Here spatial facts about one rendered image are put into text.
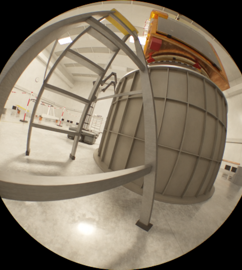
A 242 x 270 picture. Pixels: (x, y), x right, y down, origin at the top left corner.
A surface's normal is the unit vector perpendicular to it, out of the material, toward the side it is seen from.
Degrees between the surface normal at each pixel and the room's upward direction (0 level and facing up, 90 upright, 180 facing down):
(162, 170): 90
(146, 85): 92
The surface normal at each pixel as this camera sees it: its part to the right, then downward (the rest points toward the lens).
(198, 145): -0.19, -0.04
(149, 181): -0.65, -0.13
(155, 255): 0.27, -0.96
